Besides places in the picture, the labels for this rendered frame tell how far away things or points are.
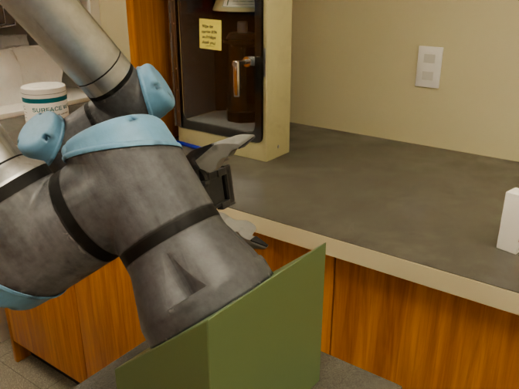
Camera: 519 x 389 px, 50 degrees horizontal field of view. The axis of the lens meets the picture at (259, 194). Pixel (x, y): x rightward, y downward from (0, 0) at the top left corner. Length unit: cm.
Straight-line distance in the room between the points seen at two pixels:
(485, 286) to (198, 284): 57
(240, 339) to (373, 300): 61
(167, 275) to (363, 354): 71
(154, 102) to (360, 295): 58
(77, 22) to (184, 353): 42
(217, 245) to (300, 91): 137
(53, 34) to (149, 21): 91
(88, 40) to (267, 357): 44
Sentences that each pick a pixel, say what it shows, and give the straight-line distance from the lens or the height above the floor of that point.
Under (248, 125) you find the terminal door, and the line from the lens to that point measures 148.
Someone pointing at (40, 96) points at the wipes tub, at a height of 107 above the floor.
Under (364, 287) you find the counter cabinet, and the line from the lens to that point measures 112.
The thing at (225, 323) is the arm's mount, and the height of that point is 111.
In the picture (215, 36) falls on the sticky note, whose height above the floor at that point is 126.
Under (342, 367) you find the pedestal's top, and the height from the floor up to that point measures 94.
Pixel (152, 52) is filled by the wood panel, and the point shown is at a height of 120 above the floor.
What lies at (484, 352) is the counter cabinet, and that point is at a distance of 109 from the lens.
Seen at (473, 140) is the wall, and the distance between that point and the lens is 169.
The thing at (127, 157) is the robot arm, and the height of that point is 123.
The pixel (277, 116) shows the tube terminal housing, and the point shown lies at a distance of 149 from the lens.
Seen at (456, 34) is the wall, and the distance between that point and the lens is 166.
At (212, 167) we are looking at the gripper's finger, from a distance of 74.
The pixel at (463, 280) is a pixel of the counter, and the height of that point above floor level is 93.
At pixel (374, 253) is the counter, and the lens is 104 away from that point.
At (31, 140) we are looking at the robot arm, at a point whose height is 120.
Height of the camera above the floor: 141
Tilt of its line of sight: 22 degrees down
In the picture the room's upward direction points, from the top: straight up
